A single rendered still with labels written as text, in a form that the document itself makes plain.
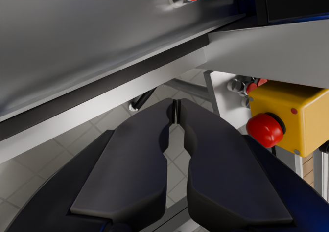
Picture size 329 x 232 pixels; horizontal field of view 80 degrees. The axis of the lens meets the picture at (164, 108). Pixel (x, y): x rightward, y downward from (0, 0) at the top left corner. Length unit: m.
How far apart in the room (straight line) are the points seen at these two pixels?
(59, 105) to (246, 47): 0.22
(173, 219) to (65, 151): 0.69
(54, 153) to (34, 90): 1.03
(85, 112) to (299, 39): 0.25
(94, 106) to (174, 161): 1.28
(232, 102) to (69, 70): 0.27
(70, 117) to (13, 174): 1.10
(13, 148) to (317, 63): 0.33
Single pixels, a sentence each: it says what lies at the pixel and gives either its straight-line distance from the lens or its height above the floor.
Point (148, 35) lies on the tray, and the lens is 0.28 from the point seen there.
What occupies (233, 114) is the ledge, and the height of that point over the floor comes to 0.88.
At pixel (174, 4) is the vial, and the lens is 0.29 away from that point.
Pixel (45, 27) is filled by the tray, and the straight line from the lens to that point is 0.27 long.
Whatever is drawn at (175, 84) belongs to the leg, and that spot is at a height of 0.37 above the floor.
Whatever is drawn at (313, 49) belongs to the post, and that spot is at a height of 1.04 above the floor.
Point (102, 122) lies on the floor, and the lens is 1.22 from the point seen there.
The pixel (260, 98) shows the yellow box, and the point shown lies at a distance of 0.27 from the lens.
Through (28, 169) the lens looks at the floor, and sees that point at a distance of 1.33.
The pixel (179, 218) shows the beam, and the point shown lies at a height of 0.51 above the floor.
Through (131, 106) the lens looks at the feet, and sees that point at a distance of 1.22.
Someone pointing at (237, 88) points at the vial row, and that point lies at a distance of 0.34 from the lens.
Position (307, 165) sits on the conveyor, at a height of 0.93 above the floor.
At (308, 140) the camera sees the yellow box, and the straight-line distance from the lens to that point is 0.27.
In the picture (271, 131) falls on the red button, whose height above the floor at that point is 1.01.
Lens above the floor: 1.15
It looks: 61 degrees down
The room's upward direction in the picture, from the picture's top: 123 degrees clockwise
